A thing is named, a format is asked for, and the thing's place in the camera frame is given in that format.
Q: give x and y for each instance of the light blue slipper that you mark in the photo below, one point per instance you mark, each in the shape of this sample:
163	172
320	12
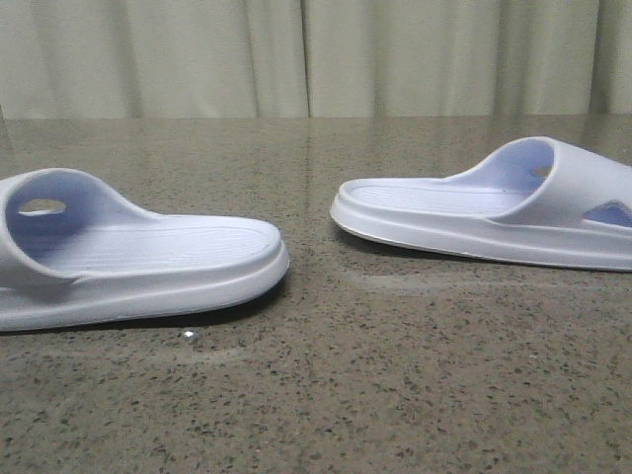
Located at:
74	251
535	200

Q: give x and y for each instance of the pale green curtain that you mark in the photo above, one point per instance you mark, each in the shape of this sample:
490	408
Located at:
321	59

